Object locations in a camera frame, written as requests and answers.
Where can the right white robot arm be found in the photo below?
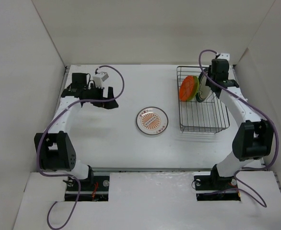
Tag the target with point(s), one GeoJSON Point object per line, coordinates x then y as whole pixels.
{"type": "Point", "coordinates": [255, 134]}

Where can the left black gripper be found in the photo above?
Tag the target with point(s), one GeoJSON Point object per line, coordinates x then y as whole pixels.
{"type": "Point", "coordinates": [108, 105]}

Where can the green plastic plate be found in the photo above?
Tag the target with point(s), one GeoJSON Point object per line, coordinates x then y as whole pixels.
{"type": "Point", "coordinates": [195, 89]}

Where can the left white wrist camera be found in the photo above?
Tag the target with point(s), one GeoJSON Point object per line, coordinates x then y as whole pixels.
{"type": "Point", "coordinates": [99, 79]}

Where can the white plate teal rim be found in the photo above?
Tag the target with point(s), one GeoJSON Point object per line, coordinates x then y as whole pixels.
{"type": "Point", "coordinates": [204, 90]}

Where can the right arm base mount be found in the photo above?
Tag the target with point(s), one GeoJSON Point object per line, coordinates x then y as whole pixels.
{"type": "Point", "coordinates": [209, 189]}

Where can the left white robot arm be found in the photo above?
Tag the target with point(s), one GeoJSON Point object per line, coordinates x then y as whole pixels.
{"type": "Point", "coordinates": [54, 147]}

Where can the white plate orange sunburst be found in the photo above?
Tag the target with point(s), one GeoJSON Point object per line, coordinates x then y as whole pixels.
{"type": "Point", "coordinates": [152, 121]}

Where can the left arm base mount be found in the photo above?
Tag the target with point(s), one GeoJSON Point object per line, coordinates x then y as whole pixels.
{"type": "Point", "coordinates": [96, 191]}

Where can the orange plastic plate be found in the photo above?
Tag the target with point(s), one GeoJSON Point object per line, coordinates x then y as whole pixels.
{"type": "Point", "coordinates": [187, 88]}

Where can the dark wire dish rack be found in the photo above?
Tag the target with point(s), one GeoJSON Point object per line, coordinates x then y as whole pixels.
{"type": "Point", "coordinates": [209, 116]}

